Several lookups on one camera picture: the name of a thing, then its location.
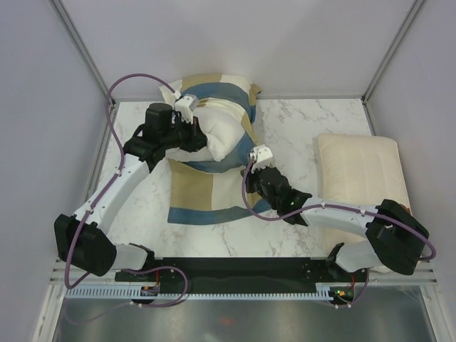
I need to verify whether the blue beige checkered pillowcase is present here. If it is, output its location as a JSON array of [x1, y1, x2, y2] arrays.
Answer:
[[160, 73, 271, 225]]

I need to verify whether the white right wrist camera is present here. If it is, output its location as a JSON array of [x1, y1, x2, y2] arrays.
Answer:
[[249, 145, 274, 172]]

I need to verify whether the aluminium right frame post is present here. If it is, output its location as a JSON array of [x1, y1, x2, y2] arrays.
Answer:
[[361, 0, 427, 106]]

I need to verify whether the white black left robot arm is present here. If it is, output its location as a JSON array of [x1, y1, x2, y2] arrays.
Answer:
[[54, 95, 207, 281]]

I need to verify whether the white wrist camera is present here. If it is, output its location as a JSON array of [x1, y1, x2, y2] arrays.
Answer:
[[174, 94, 199, 124], [249, 145, 274, 172]]

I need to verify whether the white slotted cable duct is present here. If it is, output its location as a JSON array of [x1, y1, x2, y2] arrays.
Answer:
[[65, 285, 333, 301]]

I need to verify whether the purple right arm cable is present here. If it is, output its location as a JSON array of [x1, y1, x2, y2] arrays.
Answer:
[[241, 158, 437, 310]]

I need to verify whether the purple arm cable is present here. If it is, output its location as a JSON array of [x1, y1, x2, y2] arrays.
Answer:
[[241, 158, 437, 310], [63, 73, 190, 326]]

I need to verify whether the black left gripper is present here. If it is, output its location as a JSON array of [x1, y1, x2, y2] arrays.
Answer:
[[160, 114, 209, 152]]

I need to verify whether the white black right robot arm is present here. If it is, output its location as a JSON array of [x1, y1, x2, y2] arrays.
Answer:
[[242, 167, 430, 281]]

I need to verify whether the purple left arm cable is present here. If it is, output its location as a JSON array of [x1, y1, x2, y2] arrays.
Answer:
[[63, 73, 190, 326]]

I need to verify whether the aluminium left frame post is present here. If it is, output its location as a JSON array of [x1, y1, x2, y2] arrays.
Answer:
[[49, 0, 108, 98]]

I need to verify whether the white pillow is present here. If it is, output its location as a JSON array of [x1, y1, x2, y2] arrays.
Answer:
[[165, 98, 246, 162]]

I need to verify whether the aluminium extrusion rail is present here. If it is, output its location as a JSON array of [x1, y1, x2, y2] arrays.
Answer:
[[69, 257, 436, 284]]

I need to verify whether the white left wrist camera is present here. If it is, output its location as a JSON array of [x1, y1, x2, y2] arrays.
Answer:
[[174, 94, 199, 124]]

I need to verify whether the cream pillow with bear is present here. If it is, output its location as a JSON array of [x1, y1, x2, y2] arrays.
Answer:
[[316, 133, 410, 212]]

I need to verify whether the aluminium frame post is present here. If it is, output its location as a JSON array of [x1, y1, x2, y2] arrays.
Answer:
[[49, 0, 108, 98], [361, 0, 427, 106]]

